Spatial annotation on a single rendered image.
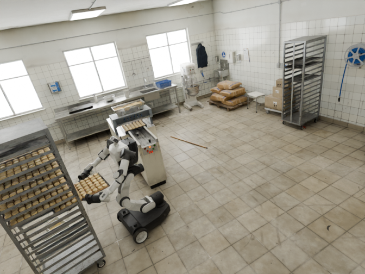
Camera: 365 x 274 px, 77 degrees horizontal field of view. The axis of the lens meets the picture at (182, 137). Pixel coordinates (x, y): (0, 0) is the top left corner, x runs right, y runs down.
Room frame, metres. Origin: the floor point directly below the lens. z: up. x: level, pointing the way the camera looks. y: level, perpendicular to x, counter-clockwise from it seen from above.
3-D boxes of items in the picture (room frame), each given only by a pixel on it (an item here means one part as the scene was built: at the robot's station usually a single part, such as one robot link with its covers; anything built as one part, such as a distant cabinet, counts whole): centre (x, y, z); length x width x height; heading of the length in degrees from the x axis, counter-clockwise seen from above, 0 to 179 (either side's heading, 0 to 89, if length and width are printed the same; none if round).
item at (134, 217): (2.55, 0.70, 0.19); 0.64 x 0.52 x 0.33; 124
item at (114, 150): (2.53, 0.74, 1.15); 0.34 x 0.30 x 0.36; 33
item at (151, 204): (2.57, 0.67, 0.28); 0.21 x 0.20 x 0.13; 124
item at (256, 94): (6.04, -2.25, 0.23); 0.45 x 0.45 x 0.46; 15
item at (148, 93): (6.52, 1.58, 0.61); 3.40 x 0.70 x 1.22; 113
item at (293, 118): (4.71, -2.71, 0.93); 0.64 x 0.51 x 1.78; 116
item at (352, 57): (4.11, -3.34, 1.10); 0.41 x 0.17 x 1.10; 23
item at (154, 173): (3.61, 0.68, 0.45); 0.70 x 0.34 x 0.90; 22
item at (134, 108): (4.08, 0.86, 1.25); 0.56 x 0.29 x 0.14; 112
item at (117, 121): (4.08, 0.86, 1.01); 0.72 x 0.33 x 0.34; 112
